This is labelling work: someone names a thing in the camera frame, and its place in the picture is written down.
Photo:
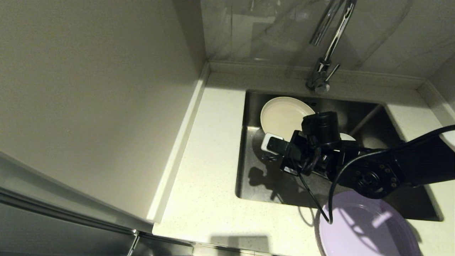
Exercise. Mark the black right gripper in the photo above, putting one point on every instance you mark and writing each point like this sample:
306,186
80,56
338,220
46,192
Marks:
321,149

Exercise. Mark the beige round plate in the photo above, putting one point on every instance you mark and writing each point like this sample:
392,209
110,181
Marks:
282,115

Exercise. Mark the small white bowl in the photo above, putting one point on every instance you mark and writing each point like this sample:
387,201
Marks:
347,137

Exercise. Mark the lilac round plate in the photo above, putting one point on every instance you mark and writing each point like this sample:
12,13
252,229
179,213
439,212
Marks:
369,234

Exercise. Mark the stainless steel sink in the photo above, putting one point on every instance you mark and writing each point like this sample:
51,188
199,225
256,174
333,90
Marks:
256,181

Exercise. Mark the chrome gooseneck faucet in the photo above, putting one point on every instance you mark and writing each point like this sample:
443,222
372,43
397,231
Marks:
321,76

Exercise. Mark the grey metal cabinet front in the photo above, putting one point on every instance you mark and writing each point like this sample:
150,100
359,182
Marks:
53,227

